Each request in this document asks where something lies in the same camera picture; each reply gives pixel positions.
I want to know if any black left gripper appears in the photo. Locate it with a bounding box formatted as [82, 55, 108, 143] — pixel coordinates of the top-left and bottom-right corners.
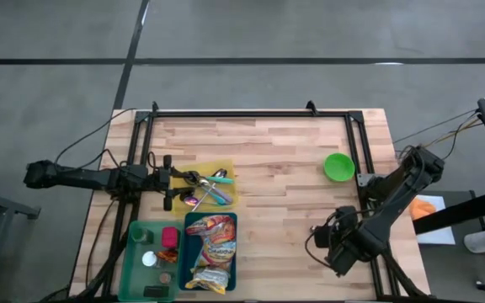
[152, 154, 196, 213]

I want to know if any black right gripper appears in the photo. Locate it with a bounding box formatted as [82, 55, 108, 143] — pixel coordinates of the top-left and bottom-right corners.
[312, 205, 365, 278]

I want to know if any iridescent rainbow metal spoon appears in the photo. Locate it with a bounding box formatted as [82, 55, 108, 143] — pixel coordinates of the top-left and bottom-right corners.
[182, 195, 232, 208]

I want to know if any plain silver metal spoon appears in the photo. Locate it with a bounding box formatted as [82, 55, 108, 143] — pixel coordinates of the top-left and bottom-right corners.
[191, 167, 228, 211]

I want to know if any teal-handled silver spoon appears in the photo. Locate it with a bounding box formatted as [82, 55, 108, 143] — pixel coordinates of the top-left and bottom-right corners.
[199, 178, 228, 206]

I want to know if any teal-handled black spoon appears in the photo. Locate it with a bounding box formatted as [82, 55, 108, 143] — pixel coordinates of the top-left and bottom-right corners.
[184, 170, 236, 186]

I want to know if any purple-handled silver spoon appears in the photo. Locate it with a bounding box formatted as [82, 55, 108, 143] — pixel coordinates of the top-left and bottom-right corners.
[208, 184, 235, 205]

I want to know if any red paprika tin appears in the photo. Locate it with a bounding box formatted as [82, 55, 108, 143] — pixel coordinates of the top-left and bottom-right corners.
[161, 226, 181, 250]

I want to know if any red roast noodle packet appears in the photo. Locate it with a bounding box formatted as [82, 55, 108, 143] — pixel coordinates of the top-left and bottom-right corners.
[184, 214, 237, 246]

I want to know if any green oregano spice jar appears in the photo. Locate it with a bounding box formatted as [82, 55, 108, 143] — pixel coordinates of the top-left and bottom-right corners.
[130, 226, 155, 247]

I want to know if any brown snack packet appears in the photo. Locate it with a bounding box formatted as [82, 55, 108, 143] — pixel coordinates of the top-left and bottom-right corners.
[157, 247, 180, 265]

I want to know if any blue yellow ramen packet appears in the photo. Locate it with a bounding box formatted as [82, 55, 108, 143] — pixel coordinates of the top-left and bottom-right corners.
[192, 242, 237, 271]

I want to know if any white-label glass spice jar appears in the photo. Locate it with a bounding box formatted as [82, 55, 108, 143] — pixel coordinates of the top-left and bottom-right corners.
[141, 250, 162, 270]

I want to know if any yellow snack bag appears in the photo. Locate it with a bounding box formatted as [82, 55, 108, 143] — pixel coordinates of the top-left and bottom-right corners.
[184, 267, 231, 295]

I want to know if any dark green spice tin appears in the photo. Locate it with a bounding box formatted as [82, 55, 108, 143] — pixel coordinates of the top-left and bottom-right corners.
[142, 285, 170, 299]

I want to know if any yellow plastic bin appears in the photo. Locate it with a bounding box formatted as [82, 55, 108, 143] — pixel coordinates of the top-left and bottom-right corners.
[169, 158, 239, 215]

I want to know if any green plastic bowl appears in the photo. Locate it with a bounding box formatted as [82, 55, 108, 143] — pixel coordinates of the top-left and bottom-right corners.
[323, 152, 356, 183]

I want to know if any teal plastic bin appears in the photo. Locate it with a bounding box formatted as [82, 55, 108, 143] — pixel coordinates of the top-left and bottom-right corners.
[178, 211, 238, 292]

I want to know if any orange object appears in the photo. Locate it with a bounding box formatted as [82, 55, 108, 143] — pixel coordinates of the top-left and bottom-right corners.
[409, 198, 437, 221]

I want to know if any white paper sheet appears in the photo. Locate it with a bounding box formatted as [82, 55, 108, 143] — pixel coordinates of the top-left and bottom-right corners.
[405, 193, 456, 246]

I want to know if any green translucent plastic bin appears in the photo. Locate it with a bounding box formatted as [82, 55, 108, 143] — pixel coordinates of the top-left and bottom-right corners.
[118, 221, 184, 302]

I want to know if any black equipment stand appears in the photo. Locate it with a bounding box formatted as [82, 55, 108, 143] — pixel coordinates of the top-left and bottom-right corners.
[413, 91, 485, 295]

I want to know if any grey side table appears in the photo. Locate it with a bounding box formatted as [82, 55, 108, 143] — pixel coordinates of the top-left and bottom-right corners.
[0, 179, 41, 303]

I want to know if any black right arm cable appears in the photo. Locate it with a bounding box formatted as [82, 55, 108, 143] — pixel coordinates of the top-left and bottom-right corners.
[303, 211, 337, 270]

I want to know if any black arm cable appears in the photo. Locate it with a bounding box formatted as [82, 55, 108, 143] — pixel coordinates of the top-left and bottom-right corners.
[303, 211, 337, 270]
[54, 107, 142, 167]

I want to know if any black aluminium table frame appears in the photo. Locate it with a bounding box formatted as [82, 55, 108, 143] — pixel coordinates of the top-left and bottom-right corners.
[99, 109, 418, 300]

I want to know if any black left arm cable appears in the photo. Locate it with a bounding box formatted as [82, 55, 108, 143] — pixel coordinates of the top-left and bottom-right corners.
[54, 107, 142, 167]

